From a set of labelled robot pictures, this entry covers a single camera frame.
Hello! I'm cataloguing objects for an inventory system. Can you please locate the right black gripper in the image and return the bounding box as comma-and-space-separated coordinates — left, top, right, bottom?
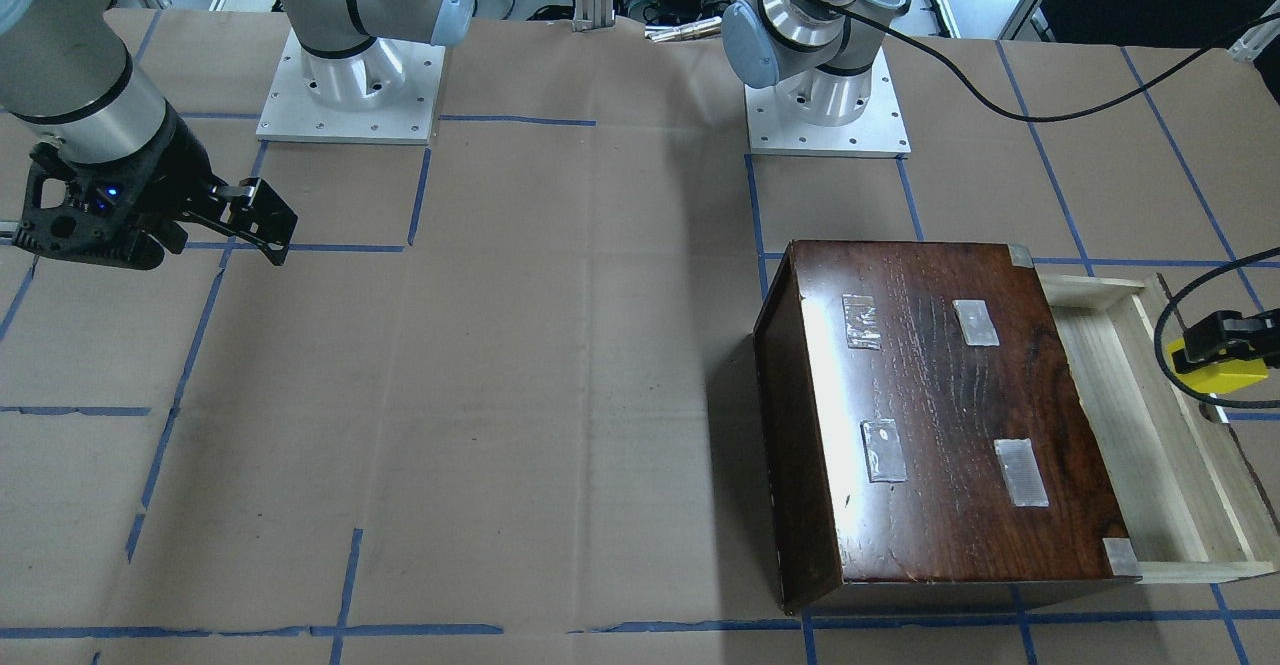
13, 110, 298, 269

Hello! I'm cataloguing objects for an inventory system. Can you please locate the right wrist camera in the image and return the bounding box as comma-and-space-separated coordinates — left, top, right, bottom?
12, 142, 165, 270

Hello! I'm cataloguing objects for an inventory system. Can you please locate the dark wooden drawer cabinet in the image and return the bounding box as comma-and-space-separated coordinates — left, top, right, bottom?
751, 240, 1140, 614

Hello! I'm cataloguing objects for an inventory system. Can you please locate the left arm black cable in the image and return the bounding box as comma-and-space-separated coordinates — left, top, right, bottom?
724, 0, 1280, 408

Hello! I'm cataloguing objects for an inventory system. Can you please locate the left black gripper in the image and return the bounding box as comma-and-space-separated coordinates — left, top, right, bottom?
1183, 309, 1279, 368

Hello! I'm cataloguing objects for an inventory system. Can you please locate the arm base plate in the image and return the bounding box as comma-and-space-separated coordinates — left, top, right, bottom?
745, 51, 911, 159
256, 33, 447, 146

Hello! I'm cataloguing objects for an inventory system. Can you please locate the light wooden drawer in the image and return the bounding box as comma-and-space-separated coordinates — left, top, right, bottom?
1039, 274, 1279, 584

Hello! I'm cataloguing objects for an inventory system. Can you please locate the yellow block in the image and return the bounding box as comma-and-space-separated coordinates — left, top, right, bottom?
1166, 340, 1268, 395

